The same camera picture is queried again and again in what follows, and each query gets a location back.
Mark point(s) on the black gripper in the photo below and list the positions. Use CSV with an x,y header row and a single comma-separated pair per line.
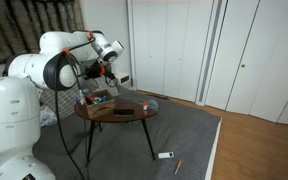
x,y
98,70

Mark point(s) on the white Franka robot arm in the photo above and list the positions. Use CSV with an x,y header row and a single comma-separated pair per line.
x,y
14,116

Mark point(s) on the brown cardboard box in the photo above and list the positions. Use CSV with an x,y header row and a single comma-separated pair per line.
x,y
100,110

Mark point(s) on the white marker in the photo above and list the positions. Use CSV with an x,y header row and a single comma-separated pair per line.
x,y
81,97

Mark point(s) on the blue marker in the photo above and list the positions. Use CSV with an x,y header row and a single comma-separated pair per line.
x,y
102,99

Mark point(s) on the grey patterned pillow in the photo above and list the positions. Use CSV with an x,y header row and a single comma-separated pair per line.
x,y
64,100

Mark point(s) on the black oblong case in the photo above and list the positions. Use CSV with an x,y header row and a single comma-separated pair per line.
x,y
124,112

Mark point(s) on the white floral cloth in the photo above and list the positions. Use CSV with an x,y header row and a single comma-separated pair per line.
x,y
47,116

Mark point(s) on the orange cap glue stick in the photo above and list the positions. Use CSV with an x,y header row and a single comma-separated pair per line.
x,y
145,107

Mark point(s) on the round wooden table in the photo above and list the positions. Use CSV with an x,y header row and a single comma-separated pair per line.
x,y
140,115

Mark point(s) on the white closet door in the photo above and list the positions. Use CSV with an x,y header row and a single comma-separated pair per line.
x,y
277,50
234,50
184,46
149,43

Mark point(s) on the small white remote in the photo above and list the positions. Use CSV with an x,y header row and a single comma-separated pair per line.
x,y
165,155

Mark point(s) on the orange tipped pen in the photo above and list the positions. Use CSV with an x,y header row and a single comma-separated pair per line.
x,y
178,167

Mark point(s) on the shaggy striped wall hanging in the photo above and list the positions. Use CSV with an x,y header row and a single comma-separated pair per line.
x,y
17,26

